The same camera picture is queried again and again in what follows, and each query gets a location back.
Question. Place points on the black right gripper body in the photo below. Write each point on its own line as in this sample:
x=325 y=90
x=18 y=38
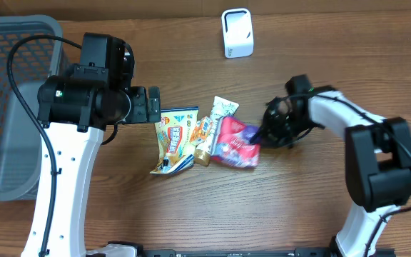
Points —
x=281 y=127

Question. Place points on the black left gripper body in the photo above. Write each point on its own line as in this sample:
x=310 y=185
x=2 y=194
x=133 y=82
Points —
x=139 y=110

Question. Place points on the white blue wipes pack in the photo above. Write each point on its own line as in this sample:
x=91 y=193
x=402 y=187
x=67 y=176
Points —
x=173 y=131

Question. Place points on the red purple Carefree pack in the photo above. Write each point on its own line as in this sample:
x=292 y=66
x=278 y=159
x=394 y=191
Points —
x=231 y=144

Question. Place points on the orange Kleenex tissue pack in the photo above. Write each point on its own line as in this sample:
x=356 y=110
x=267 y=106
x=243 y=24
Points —
x=201 y=131

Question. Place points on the white floral cream tube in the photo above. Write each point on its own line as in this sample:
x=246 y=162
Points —
x=221 y=107

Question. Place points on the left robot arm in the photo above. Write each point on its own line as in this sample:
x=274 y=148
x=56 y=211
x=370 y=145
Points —
x=74 y=112

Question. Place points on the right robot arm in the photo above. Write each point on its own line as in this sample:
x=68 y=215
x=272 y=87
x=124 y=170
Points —
x=377 y=159

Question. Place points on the white barcode scanner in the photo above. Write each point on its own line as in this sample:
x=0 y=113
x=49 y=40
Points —
x=238 y=37

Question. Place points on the grey plastic shopping basket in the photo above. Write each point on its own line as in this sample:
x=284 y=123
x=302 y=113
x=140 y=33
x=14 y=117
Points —
x=20 y=142

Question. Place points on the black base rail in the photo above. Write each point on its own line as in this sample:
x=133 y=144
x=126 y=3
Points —
x=262 y=253

